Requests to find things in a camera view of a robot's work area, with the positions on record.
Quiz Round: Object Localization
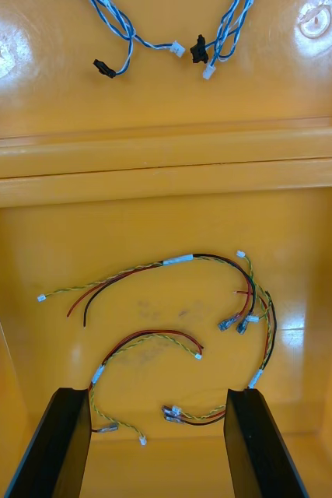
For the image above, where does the red black green-yellow wire harness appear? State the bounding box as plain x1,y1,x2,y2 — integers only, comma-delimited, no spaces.
36,252,260,335
89,329,204,447
160,250,278,427

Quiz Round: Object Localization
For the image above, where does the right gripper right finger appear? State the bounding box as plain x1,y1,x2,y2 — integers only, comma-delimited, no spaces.
222,388,310,498

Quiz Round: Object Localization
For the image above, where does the blue-white twisted wire harness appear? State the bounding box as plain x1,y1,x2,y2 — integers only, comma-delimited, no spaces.
89,0,185,79
190,0,255,81

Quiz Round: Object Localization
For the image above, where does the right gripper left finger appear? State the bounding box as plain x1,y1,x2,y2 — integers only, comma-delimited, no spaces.
4,388,93,498

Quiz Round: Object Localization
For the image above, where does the yellow-orange plastic bin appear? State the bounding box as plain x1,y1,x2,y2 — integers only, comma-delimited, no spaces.
0,157,332,498
0,0,332,181

